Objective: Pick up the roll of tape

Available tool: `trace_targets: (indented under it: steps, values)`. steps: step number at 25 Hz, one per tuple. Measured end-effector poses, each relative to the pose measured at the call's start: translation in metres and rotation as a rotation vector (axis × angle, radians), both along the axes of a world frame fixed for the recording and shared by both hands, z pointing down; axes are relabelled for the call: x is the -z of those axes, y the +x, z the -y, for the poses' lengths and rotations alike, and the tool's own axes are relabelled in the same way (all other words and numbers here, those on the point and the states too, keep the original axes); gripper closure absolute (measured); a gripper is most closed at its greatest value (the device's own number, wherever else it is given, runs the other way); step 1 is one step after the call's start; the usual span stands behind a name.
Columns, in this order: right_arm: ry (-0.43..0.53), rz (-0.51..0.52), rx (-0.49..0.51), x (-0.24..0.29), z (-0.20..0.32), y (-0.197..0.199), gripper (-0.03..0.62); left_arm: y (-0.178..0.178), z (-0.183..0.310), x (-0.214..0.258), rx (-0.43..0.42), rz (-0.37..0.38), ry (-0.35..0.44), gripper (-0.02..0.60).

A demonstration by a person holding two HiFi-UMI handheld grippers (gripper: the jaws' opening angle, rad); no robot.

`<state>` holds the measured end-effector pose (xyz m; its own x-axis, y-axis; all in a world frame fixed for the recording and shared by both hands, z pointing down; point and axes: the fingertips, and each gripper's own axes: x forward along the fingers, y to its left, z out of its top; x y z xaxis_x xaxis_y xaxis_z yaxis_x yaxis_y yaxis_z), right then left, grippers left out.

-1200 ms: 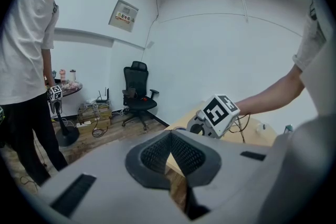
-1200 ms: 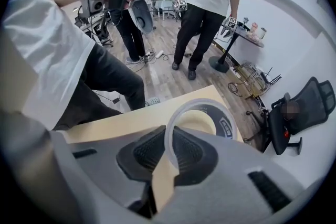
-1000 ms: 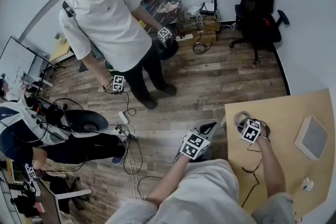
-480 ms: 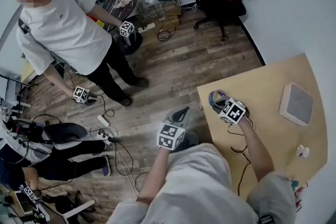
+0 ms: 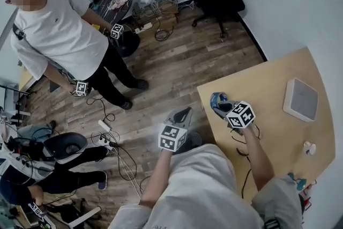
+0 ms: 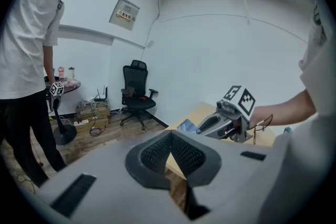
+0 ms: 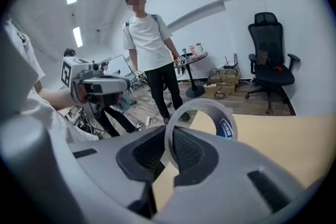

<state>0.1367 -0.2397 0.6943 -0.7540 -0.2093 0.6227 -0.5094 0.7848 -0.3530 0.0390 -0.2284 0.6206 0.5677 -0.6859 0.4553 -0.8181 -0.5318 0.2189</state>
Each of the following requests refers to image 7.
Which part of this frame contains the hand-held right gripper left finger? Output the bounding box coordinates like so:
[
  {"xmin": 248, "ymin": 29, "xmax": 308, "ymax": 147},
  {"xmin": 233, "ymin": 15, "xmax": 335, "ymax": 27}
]
[{"xmin": 0, "ymin": 114, "xmax": 169, "ymax": 224}]

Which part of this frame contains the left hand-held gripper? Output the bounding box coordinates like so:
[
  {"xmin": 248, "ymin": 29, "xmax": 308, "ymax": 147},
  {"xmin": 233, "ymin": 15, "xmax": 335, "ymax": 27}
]
[{"xmin": 60, "ymin": 57, "xmax": 131, "ymax": 114}]

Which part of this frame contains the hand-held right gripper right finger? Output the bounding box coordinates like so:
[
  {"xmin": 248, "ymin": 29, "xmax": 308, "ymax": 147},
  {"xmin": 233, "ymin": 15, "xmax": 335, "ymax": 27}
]
[{"xmin": 152, "ymin": 127, "xmax": 323, "ymax": 224}]

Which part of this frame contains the tape roll with blue core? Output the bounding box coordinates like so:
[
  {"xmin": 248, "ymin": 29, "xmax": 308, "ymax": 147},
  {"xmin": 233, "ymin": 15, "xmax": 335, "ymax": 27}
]
[{"xmin": 164, "ymin": 98, "xmax": 239, "ymax": 166}]

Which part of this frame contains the person's left forearm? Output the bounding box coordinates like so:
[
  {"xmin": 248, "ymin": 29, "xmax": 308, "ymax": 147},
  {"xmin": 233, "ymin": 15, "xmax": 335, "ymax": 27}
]
[{"xmin": 39, "ymin": 88, "xmax": 76, "ymax": 111}]

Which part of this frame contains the person's left hand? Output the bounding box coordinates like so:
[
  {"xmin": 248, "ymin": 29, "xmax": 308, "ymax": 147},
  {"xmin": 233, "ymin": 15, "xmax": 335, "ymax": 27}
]
[{"xmin": 72, "ymin": 82, "xmax": 89, "ymax": 104}]

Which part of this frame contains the person's white shirt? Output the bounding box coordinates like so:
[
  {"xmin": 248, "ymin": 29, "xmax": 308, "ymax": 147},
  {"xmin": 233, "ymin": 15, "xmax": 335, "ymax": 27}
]
[{"xmin": 0, "ymin": 15, "xmax": 99, "ymax": 144}]

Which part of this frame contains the round black marble table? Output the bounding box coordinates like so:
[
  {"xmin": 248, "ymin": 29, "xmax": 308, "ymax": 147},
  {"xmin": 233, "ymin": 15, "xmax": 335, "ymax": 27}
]
[{"xmin": 181, "ymin": 51, "xmax": 209, "ymax": 99}]

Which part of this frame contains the cardboard box stack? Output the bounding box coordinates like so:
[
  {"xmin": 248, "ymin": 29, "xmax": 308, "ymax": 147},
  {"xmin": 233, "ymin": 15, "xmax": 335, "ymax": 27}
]
[{"xmin": 204, "ymin": 68, "xmax": 241, "ymax": 94}]

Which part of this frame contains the black wifi router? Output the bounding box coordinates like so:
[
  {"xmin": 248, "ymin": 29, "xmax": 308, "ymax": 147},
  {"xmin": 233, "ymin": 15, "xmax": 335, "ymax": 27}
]
[{"xmin": 223, "ymin": 52, "xmax": 239, "ymax": 69}]

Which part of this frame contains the black office chair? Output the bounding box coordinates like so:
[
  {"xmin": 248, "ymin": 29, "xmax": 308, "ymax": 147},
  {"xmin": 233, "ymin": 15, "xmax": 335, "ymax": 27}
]
[{"xmin": 245, "ymin": 12, "xmax": 301, "ymax": 115}]

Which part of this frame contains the brown pouch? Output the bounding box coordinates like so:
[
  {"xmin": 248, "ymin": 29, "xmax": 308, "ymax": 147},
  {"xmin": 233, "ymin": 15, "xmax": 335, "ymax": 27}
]
[{"xmin": 257, "ymin": 50, "xmax": 270, "ymax": 66}]

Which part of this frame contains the black coiled cable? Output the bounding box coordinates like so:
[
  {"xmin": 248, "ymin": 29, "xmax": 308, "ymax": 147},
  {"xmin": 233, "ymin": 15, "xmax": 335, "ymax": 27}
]
[{"xmin": 214, "ymin": 85, "xmax": 232, "ymax": 100}]

